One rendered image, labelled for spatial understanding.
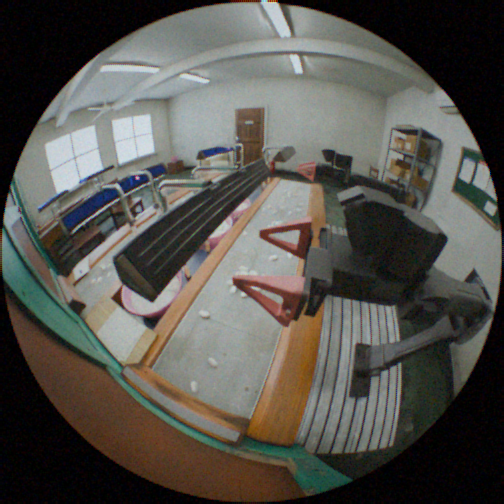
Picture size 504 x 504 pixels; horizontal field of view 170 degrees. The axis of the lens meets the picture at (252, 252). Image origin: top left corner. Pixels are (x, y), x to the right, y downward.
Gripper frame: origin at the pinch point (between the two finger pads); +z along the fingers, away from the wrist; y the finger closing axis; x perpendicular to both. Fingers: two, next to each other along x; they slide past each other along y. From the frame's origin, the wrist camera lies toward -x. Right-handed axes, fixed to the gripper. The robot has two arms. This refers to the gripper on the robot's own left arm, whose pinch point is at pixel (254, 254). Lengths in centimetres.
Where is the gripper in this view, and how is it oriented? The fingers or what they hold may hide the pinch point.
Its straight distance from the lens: 21.7
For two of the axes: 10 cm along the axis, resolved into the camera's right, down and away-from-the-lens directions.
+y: -3.4, 6.1, -7.2
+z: -9.4, -2.1, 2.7
